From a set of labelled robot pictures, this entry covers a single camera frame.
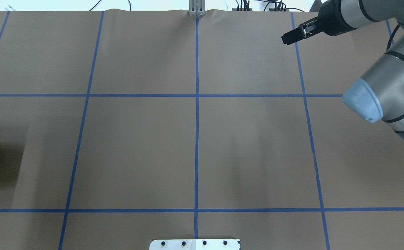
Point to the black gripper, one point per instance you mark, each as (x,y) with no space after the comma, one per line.
(331,23)

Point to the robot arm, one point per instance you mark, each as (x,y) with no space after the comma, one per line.
(379,93)

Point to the aluminium frame post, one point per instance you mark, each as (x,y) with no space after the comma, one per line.
(196,8)

